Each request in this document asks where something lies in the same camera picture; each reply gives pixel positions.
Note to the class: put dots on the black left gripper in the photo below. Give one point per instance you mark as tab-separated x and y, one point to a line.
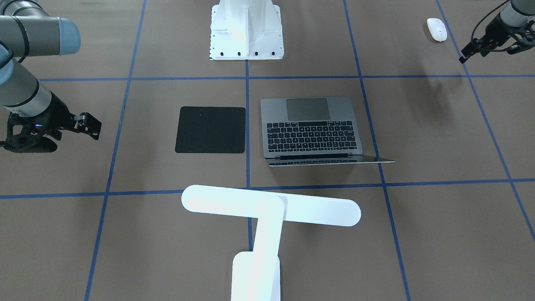
495	35

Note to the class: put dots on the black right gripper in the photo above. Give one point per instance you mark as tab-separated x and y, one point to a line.
59	114

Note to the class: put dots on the white computer mouse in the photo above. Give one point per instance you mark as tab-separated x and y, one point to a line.
437	29

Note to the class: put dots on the black mouse pad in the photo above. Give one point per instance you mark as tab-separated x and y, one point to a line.
211	130

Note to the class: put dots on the grey laptop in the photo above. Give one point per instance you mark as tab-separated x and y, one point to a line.
311	132

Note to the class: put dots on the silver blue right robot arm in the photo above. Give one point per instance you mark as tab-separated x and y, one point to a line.
28	31

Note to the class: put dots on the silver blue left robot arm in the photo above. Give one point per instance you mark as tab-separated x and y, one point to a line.
515	20

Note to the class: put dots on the white desk lamp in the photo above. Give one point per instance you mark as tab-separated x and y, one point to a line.
256	273

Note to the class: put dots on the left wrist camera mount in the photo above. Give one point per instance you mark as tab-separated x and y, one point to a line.
473	47

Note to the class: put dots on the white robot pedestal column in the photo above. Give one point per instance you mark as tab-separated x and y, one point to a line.
246	30

